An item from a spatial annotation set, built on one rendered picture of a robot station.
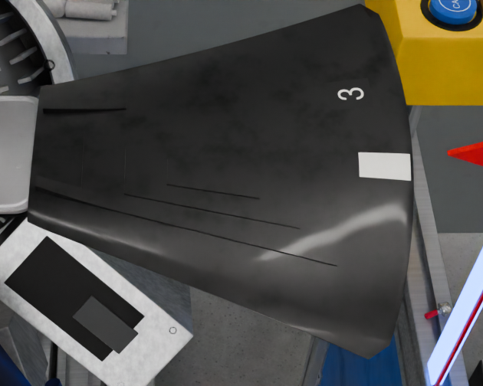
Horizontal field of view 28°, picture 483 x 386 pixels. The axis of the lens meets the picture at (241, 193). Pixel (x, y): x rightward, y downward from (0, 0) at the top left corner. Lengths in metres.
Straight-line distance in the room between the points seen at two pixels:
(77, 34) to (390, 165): 0.60
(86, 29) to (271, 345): 0.91
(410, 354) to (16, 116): 0.48
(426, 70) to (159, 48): 0.71
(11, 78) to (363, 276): 0.30
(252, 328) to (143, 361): 1.16
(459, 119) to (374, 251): 1.15
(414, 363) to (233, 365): 0.94
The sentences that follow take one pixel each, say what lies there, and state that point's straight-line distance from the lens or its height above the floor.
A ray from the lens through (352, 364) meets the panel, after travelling 1.31.
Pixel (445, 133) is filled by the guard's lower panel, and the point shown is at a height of 0.36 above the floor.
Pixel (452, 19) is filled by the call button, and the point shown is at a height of 1.08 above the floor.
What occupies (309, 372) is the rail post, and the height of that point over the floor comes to 0.23.
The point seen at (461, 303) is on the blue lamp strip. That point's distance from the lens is 0.79.
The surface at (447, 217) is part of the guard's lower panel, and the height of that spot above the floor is 0.11.
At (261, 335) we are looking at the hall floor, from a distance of 1.87.
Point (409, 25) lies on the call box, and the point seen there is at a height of 1.07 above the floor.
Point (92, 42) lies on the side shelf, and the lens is 1.13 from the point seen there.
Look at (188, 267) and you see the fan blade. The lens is 0.55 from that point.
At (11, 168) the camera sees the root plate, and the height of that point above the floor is 1.18.
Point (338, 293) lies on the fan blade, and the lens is 0.56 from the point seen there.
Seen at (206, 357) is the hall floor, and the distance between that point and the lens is 1.84.
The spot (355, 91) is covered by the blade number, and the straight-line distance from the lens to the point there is 0.61.
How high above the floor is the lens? 1.64
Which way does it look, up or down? 53 degrees down
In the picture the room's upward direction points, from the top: 6 degrees clockwise
